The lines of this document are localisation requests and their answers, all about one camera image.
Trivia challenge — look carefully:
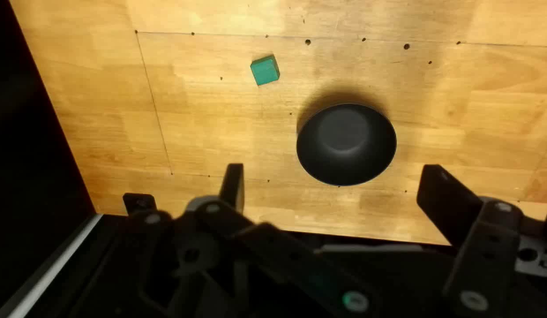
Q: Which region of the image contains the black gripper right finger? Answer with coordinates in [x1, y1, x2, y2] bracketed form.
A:
[417, 163, 547, 318]

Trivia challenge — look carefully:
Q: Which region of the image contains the green block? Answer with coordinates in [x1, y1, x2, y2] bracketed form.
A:
[250, 53, 283, 89]

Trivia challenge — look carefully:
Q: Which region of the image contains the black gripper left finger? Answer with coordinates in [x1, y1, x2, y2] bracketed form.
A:
[123, 163, 382, 318]

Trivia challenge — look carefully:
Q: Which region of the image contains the black bowl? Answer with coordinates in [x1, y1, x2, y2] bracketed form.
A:
[295, 103, 400, 188]

